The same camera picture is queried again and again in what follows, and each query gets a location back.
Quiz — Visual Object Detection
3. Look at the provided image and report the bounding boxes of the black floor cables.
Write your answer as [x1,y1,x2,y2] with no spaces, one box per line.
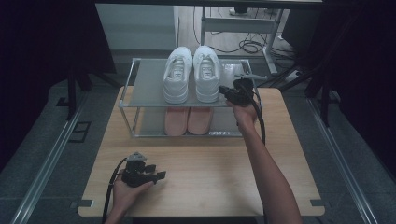
[192,6,297,60]

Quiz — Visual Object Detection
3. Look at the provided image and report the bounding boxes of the grey cabinet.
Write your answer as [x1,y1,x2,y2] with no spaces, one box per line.
[95,3,180,52]

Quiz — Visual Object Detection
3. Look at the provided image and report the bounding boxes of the black floor socket frame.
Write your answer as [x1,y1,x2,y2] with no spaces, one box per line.
[68,120,92,144]

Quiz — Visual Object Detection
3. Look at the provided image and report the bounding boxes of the metal two-tier shoe rack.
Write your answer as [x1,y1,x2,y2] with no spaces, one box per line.
[119,58,264,138]

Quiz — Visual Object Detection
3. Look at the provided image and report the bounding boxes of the black metal stand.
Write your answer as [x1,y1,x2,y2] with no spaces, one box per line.
[55,62,120,120]
[304,15,344,125]

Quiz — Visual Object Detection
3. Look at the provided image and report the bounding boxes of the person's right hand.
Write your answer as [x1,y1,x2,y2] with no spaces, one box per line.
[226,101,259,127]

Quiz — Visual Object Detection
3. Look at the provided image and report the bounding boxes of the white power strip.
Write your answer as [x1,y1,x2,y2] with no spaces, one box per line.
[284,69,303,82]

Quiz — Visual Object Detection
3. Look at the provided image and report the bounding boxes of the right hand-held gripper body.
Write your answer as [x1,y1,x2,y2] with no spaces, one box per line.
[229,73,268,107]

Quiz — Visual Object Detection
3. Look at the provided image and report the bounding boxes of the metal floor rail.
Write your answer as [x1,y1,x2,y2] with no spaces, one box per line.
[306,97,377,224]
[10,92,88,224]

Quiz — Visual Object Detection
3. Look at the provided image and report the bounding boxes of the person's left hand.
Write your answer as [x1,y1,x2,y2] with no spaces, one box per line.
[111,178,154,214]

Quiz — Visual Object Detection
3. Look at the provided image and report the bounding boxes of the dark curtain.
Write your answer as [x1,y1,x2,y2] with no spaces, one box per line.
[0,0,116,172]
[320,0,396,175]

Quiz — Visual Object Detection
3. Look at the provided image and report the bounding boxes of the black computer case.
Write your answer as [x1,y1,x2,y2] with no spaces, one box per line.
[281,8,321,54]

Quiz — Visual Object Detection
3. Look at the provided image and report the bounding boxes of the white sneaker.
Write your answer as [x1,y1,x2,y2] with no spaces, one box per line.
[163,46,193,105]
[192,45,221,104]

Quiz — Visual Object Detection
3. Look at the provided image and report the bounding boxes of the pink slipper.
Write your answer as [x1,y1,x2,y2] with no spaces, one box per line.
[163,106,190,137]
[187,106,215,135]

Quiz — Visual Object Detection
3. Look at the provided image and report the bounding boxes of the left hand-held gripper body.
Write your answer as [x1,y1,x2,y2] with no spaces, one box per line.
[120,151,156,189]

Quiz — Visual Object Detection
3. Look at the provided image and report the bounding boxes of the left hand-held gripper cable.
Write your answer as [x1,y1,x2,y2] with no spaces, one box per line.
[102,157,129,223]

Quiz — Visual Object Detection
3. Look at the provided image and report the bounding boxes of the white desk frame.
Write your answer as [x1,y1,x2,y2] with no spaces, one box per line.
[199,6,286,76]

